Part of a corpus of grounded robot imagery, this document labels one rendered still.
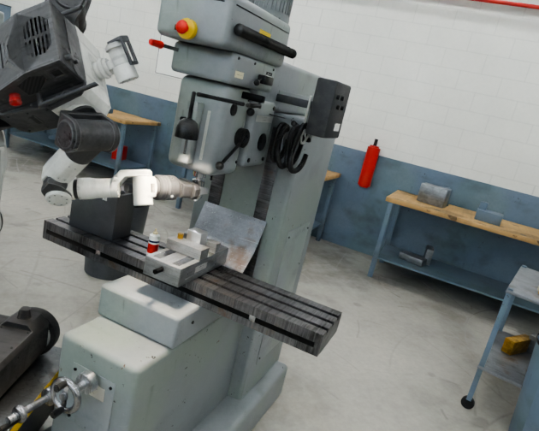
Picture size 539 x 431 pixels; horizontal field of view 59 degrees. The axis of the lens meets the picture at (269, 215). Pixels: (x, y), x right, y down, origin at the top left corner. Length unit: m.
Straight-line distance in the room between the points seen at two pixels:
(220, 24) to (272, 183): 0.79
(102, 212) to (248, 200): 0.62
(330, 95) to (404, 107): 4.02
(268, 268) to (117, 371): 0.82
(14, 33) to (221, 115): 0.63
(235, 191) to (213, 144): 0.53
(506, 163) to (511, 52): 1.15
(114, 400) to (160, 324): 0.27
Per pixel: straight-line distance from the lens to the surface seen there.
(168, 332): 1.69
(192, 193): 1.73
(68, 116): 1.42
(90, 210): 2.04
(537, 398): 3.22
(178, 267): 1.66
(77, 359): 1.75
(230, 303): 1.68
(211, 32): 1.53
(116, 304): 1.80
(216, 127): 1.64
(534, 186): 5.75
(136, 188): 1.64
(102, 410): 1.75
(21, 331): 2.04
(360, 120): 5.86
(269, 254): 2.11
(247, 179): 2.10
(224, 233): 2.13
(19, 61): 1.47
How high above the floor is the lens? 1.64
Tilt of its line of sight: 14 degrees down
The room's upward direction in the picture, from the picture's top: 13 degrees clockwise
